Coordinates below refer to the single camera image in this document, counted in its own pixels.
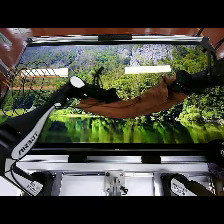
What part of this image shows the brown T-shirt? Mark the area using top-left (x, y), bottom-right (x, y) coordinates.
top-left (75, 74), bottom-right (190, 120)

